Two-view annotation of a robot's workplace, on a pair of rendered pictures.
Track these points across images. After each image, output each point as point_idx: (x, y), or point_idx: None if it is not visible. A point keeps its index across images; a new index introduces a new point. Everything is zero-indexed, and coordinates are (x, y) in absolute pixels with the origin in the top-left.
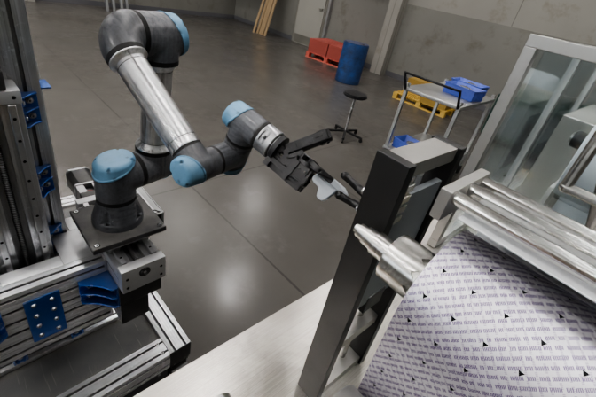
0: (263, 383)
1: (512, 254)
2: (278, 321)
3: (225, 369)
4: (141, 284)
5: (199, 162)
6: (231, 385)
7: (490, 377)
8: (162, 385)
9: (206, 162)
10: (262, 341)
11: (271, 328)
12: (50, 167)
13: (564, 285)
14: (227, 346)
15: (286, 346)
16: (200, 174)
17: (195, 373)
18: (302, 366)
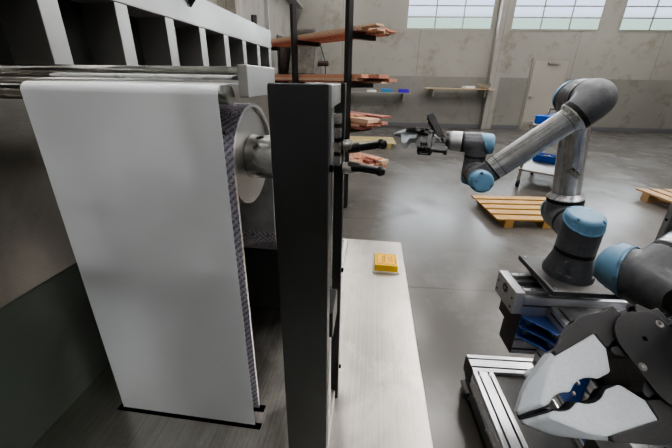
0: (361, 366)
1: (186, 146)
2: (416, 431)
3: (393, 350)
4: (598, 440)
5: (623, 257)
6: (377, 346)
7: None
8: (407, 315)
9: (634, 267)
10: (400, 393)
11: (411, 416)
12: None
13: (140, 143)
14: (414, 364)
15: (380, 412)
16: (609, 270)
17: (403, 333)
18: (348, 408)
